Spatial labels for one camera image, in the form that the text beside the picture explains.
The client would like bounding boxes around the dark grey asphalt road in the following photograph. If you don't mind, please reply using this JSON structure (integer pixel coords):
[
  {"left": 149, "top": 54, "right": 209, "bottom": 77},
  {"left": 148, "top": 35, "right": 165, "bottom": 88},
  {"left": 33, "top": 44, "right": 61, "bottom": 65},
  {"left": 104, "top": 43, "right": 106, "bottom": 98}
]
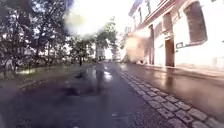
[{"left": 0, "top": 62, "right": 176, "bottom": 128}]

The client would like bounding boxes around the cobblestone strip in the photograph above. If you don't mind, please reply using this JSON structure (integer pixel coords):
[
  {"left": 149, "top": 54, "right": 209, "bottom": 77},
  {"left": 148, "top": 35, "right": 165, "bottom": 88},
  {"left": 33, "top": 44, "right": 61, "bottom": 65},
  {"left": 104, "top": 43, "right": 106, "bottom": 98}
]
[{"left": 117, "top": 69, "right": 224, "bottom": 128}]

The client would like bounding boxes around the row of trees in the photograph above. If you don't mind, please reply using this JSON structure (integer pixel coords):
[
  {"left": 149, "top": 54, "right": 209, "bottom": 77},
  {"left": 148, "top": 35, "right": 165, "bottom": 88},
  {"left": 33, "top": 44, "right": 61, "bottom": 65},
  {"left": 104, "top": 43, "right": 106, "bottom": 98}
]
[{"left": 0, "top": 0, "right": 120, "bottom": 73}]

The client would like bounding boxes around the grass verge with leaves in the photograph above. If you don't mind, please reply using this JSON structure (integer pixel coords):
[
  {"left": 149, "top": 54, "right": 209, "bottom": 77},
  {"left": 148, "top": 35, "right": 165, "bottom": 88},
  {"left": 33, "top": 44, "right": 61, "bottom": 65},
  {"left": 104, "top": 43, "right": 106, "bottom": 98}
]
[{"left": 0, "top": 63, "right": 96, "bottom": 90}]

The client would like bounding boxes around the grey paved sidewalk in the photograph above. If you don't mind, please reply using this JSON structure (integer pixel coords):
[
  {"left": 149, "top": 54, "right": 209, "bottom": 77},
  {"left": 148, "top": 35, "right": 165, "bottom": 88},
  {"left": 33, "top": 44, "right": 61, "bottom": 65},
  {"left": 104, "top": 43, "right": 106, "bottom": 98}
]
[{"left": 119, "top": 62, "right": 224, "bottom": 122}]

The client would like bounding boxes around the white building with arched windows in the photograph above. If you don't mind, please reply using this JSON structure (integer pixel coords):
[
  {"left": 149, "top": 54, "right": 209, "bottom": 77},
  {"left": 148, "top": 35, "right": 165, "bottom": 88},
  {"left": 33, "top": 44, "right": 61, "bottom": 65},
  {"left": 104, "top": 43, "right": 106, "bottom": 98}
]
[{"left": 120, "top": 0, "right": 224, "bottom": 72}]

